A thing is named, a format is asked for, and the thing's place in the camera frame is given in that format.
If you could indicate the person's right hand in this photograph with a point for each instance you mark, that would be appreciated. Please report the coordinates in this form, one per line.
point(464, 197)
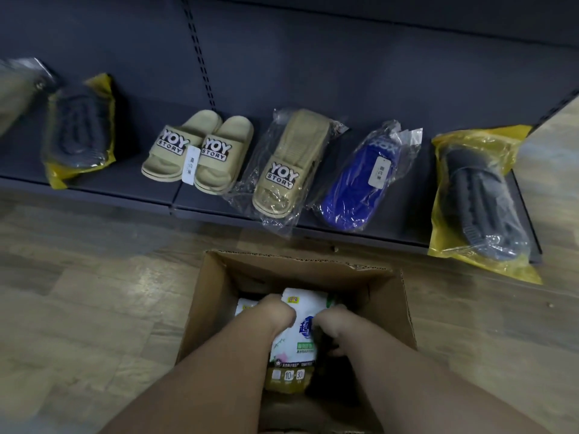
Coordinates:
point(337, 324)

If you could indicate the person's left hand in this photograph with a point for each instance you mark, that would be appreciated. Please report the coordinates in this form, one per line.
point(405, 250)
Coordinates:
point(270, 314)

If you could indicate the person's right fingers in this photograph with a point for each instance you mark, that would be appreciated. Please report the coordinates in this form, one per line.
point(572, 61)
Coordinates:
point(322, 327)

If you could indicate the person's left fingers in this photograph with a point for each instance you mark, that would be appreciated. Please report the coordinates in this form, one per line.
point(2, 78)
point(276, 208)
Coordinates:
point(289, 315)

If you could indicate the white printed refill packet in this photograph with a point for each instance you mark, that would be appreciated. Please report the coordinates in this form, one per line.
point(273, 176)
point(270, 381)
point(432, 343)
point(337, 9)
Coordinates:
point(296, 352)

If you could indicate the person's left forearm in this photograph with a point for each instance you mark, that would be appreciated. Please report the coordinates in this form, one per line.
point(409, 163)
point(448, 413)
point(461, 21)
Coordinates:
point(203, 379)

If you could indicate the person's right forearm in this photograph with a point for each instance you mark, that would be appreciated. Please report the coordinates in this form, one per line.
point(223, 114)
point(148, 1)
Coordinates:
point(420, 384)

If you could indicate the white packet under hands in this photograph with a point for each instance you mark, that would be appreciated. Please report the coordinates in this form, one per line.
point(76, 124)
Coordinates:
point(244, 307)

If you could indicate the brown cardboard box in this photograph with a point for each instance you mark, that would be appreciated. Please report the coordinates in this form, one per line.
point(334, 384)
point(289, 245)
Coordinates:
point(212, 307)

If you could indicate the beige slippers in clear bag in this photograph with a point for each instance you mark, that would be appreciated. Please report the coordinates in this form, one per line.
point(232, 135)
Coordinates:
point(287, 169)

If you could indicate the blue slippers in clear bag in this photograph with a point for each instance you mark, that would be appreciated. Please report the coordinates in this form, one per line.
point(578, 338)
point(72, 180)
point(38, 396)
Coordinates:
point(362, 185)

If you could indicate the beige slide slipper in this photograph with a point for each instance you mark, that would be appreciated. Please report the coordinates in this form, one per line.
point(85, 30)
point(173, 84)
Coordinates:
point(174, 151)
point(226, 155)

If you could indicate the white hang tag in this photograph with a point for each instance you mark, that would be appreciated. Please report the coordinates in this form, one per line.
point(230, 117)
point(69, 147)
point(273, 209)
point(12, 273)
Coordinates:
point(191, 166)

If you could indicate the grey slippers in yellow bag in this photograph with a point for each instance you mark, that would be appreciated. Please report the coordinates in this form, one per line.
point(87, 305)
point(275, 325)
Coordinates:
point(484, 207)

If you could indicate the dark grey metal shelf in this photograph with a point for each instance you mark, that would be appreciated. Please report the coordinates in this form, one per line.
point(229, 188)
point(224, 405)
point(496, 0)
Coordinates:
point(316, 76)

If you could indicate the slotted shelf upright strip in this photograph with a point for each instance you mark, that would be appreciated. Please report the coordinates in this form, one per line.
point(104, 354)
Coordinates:
point(198, 54)

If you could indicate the dark slippers in yellow bag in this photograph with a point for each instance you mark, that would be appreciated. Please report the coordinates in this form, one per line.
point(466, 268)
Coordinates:
point(81, 131)

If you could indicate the pale slippers in clear bag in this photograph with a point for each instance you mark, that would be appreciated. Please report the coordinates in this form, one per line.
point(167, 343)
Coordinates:
point(18, 92)

